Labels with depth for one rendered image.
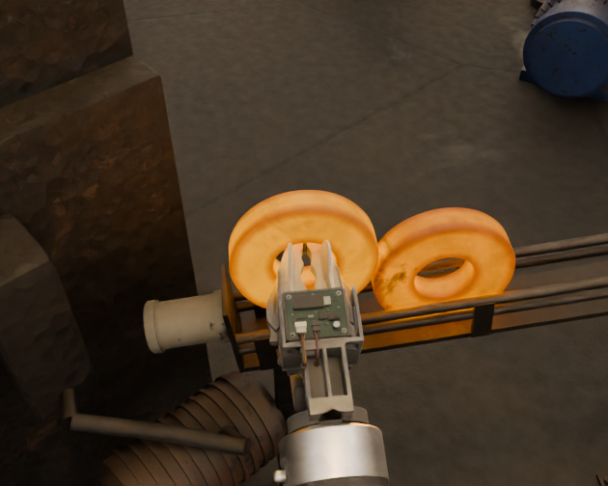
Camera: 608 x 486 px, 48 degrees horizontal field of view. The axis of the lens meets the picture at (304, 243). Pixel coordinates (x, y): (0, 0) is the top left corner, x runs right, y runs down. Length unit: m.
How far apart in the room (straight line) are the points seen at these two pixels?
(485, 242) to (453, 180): 1.30
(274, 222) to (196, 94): 1.72
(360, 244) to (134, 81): 0.31
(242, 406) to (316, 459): 0.32
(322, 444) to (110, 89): 0.44
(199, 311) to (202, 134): 1.46
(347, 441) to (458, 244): 0.26
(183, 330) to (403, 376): 0.86
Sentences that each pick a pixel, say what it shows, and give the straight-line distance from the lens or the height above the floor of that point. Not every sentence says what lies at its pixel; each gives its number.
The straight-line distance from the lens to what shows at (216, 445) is 0.83.
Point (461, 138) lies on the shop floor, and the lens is 2.20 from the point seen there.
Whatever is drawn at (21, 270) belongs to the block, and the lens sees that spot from 0.71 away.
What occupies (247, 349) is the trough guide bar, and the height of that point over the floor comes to 0.65.
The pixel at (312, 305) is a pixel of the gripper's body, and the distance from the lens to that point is 0.60.
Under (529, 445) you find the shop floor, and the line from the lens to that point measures 1.53.
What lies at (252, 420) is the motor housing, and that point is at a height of 0.52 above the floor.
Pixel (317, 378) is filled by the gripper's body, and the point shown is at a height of 0.78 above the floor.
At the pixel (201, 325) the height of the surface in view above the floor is 0.69.
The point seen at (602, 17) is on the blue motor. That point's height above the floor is 0.32.
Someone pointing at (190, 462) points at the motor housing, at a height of 0.52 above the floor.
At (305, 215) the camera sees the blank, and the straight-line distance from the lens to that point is 0.67.
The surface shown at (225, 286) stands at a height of 0.72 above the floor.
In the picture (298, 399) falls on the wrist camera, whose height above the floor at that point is 0.75.
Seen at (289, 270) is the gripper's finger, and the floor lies 0.80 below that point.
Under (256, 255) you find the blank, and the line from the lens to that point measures 0.70.
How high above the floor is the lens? 1.29
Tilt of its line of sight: 45 degrees down
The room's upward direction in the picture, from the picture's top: straight up
